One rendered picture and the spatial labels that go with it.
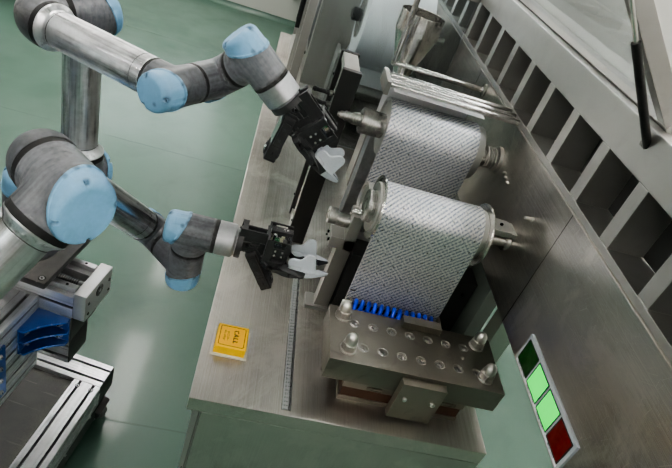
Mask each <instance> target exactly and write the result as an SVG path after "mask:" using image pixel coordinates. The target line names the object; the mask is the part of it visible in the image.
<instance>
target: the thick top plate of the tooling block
mask: <svg viewBox="0 0 672 468"><path fill-rule="evenodd" d="M338 307H339V306H337V305H332V304H330V305H329V307H328V310H327V312H326V314H325V317H324V319H323V322H322V373H321V376H324V377H328V378H333V379H338V380H343V381H348V382H353V383H358V384H362V385H367V386H372V387H377V388H382V389H387V390H392V391H395V390H396V388H397V387H398V385H399V383H400V381H401V380H402V378H403V377H406V378H411V379H416V380H421V381H425V382H430V383H435V384H439V385H444V386H446V387H447V392H448V394H447V395H446V397H445V398H444V400H443V401H445V402H450V403H455V404H460V405H465V406H470V407H474V408H479V409H484V410H489V411H493V410H494V409H495V408H496V406H497V405H498V404H499V402H500V401H501V400H502V398H503V397H504V396H505V393H504V390H503V386H502V383H501V380H500V377H499V374H498V370H497V373H496V376H495V378H494V380H493V383H492V384H491V385H485V384H483V383H482V382H481V381H480V380H479V379H478V376H477V374H478V372H480V371H481V370H482V369H483V367H485V366H486V365H487V364H489V363H493V364H495V361H494V357H493V354H492V351H491V348H490V344H489V341H488V340H487V341H486V344H485V346H484V347H483V348H484V349H483V351H482V352H476V351H474V350H473V349H471V347H470V346H469V341H470V340H472V339H473V337H472V336H467V335H463V334H459V333H454V332H450V331H446V330H442V332H441V334H440V335H439V336H438V335H434V334H429V333H425V332H421V331H416V330H412V329H407V328H403V327H401V320H398V319H393V318H389V317H385V316H380V315H376V314H372V313H367V312H363V311H358V310H354V309H352V314H351V318H350V320H349V321H347V322H342V321H340V320H338V319H337V318H336V317H335V312H336V310H337V309H338ZM352 332H354V333H356V334H357V335H358V337H359V341H358V346H357V348H356V353H355V354H354V355H351V356H349V355H346V354H344V353H343V352H342V351H341V350H340V344H341V343H342V342H343V340H344V339H345V338H346V337H347V335H348V334H349V333H352ZM495 365H496V364H495Z"/></svg>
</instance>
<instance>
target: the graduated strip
mask: <svg viewBox="0 0 672 468"><path fill-rule="evenodd" d="M299 291H300V279H295V278H292V288H291V299H290V311H289V322H288V334H287V345H286V357H285V368H284V380H283V391H282V403H281V410H286V411H291V407H292V392H293V378H294V363H295V349H296V334H297V320H298V305H299Z"/></svg>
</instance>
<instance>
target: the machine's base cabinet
mask: <svg viewBox="0 0 672 468"><path fill-rule="evenodd" d="M477 465H478V463H474V462H468V461H463V460H458V459H452V458H447V457H441V456H436V455H431V454H425V453H420V452H415V451H409V450H404V449H399V448H393V447H388V446H382V445H377V444H372V443H366V442H361V441H356V440H350V439H345V438H340V437H334V436H329V435H323V434H318V433H313V432H307V431H302V430H297V429H291V428H286V427H281V426H275V425H270V424H265V423H259V422H254V421H248V420H243V419H238V418H232V417H227V416H222V415H216V414H211V413H206V412H200V411H195V410H192V413H191V417H190V422H189V426H188V430H187V434H186V438H185V442H184V447H183V451H182V455H181V459H180V463H179V467H178V468H476V467H477Z"/></svg>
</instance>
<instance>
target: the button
mask: <svg viewBox="0 0 672 468"><path fill-rule="evenodd" d="M248 335H249V329H247V328H242V327H238V326H233V325H228V324H224V323H219V326H218V330H217V334H216V338H215V343H214V347H213V352H216V353H221V354H226V355H231V356H236V357H241V358H244V355H245V352H246V347H247V341H248Z"/></svg>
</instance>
